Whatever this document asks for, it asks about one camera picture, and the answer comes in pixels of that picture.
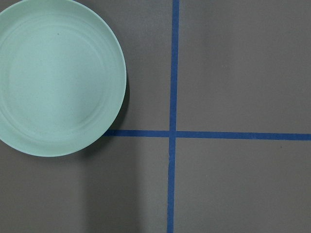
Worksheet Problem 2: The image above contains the light green plate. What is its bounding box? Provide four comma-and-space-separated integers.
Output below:
0, 0, 126, 157

